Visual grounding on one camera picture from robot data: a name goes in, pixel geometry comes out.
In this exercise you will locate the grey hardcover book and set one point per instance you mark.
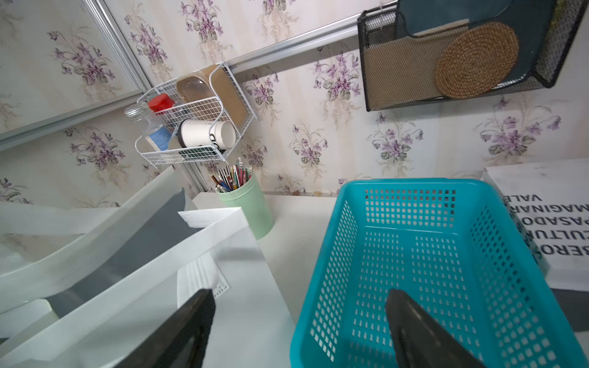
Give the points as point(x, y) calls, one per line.
point(574, 305)

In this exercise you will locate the black mesh wall organizer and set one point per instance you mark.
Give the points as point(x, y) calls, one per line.
point(424, 52)

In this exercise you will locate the white paper cup black lid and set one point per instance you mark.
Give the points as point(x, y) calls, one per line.
point(220, 134)

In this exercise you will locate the red lid jar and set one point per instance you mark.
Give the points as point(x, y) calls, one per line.
point(161, 102)

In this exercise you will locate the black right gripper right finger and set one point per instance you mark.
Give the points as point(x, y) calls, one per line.
point(423, 336)

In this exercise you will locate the white insulated delivery bag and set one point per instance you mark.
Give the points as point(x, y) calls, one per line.
point(102, 281)

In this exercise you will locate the round woven rattan coaster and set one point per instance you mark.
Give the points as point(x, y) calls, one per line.
point(476, 61)

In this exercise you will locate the white book black lettering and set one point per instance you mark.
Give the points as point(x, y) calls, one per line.
point(550, 201)

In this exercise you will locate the clear glass jar blue label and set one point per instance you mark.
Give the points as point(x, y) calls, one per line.
point(151, 126)

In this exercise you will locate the teal plastic basket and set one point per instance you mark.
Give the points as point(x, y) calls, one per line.
point(452, 248)

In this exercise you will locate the green pencil cup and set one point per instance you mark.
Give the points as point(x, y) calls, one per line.
point(238, 187)

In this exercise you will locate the white wire wall basket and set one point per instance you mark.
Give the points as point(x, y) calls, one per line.
point(174, 116)

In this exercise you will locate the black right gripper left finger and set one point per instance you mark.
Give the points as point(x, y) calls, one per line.
point(181, 340)

